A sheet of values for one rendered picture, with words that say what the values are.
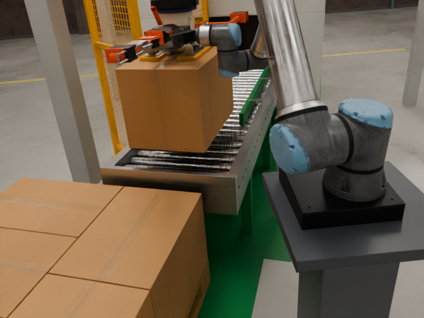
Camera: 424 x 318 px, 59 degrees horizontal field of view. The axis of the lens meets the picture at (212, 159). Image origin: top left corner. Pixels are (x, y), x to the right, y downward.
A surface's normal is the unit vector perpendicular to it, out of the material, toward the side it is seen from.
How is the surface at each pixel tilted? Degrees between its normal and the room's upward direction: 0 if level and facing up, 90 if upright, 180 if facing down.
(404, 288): 0
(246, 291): 0
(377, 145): 95
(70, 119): 90
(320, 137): 58
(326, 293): 90
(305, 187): 5
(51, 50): 90
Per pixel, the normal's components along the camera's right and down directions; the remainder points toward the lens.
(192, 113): -0.28, 0.45
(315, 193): -0.06, -0.85
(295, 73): -0.07, -0.05
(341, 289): 0.07, 0.45
